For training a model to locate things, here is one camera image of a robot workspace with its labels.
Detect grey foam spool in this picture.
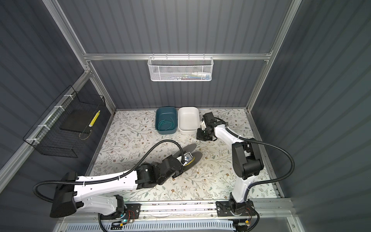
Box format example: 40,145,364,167
182,143,203,172

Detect white plastic tray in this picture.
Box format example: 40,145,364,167
178,107,201,135

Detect teal plastic tray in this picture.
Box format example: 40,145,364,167
155,106,178,135

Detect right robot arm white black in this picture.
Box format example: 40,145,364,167
197,112,295,216

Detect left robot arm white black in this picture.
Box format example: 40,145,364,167
33,139,197,218

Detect white vented cover strip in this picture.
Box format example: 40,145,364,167
65,221,235,232

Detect items in white basket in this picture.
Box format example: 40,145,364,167
170,72,212,81

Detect black flat pad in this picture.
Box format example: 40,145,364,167
60,110,93,134

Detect white wire wall basket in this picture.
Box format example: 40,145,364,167
147,58,214,82

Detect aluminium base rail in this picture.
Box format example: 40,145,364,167
56,198,296,224

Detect black wire wall basket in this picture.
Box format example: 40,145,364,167
23,88,106,158

